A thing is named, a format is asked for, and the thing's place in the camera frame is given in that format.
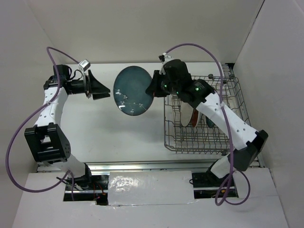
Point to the dark teal plate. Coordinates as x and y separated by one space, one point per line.
209 123

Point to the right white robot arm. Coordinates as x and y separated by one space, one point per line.
246 142

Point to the grey wire dish rack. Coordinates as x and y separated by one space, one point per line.
201 139

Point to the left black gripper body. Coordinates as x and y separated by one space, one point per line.
80 86

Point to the red plate blue flower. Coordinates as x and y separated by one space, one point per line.
195 119

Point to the teal plate white flowers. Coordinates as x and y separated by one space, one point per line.
129 91

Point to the cream plate tree pattern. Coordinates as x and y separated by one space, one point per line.
186 112

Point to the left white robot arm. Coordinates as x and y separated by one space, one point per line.
47 142

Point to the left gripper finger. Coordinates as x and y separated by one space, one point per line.
100 95
95 86

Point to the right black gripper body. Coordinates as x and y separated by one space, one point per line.
167 87

